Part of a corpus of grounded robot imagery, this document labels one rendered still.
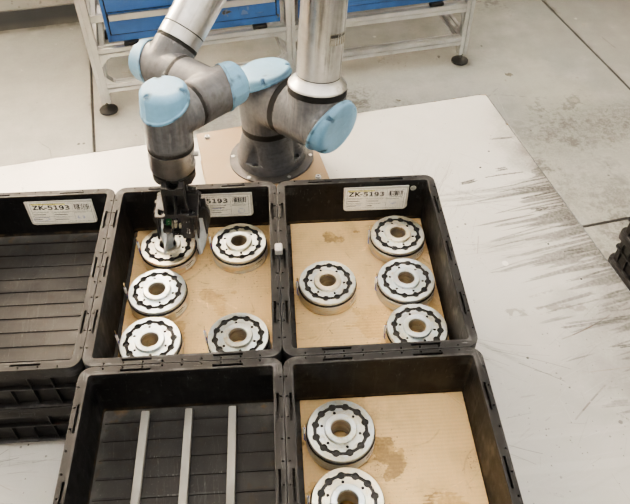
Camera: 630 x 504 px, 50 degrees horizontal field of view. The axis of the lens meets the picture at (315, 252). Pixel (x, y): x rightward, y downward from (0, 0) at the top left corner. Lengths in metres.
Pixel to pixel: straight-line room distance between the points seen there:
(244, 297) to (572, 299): 0.67
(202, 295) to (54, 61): 2.53
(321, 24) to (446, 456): 0.75
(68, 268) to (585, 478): 0.98
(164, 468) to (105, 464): 0.09
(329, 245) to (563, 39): 2.66
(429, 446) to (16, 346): 0.70
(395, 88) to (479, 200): 1.67
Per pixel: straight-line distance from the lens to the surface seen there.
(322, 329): 1.19
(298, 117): 1.34
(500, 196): 1.67
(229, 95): 1.13
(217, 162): 1.57
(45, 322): 1.29
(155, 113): 1.06
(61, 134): 3.15
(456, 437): 1.10
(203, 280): 1.27
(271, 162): 1.49
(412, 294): 1.21
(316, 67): 1.30
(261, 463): 1.06
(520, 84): 3.39
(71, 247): 1.40
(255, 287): 1.25
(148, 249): 1.31
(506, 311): 1.43
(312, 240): 1.33
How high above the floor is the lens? 1.78
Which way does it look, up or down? 47 degrees down
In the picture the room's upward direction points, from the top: straight up
